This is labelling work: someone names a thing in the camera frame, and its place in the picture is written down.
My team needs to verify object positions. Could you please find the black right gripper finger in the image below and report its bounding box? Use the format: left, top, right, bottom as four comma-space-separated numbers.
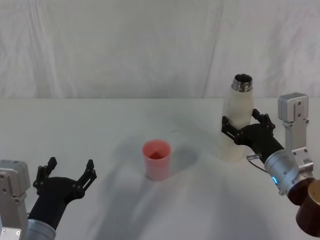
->
251, 108, 276, 133
221, 115, 245, 146

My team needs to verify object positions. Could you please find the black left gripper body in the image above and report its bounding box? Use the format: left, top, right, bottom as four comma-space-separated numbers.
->
27, 176, 79, 230

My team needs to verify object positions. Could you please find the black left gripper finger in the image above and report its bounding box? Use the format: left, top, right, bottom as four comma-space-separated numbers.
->
71, 159, 98, 199
33, 156, 58, 196

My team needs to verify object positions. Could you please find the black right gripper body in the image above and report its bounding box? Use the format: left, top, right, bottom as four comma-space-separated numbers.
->
238, 123, 285, 161

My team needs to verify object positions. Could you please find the cream vacuum bottle steel neck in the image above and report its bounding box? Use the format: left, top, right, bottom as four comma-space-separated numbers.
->
218, 73, 256, 164

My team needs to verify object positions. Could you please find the white table cloth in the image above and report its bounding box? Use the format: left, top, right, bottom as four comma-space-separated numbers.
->
0, 97, 320, 240

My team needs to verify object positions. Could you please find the pink cup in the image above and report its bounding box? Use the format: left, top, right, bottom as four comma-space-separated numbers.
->
141, 139, 173, 182

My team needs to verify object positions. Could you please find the white curtain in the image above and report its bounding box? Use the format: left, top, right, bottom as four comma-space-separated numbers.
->
0, 0, 320, 100

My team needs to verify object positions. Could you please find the thin dark cable silver plug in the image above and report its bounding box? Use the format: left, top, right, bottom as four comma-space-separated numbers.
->
246, 153, 267, 174

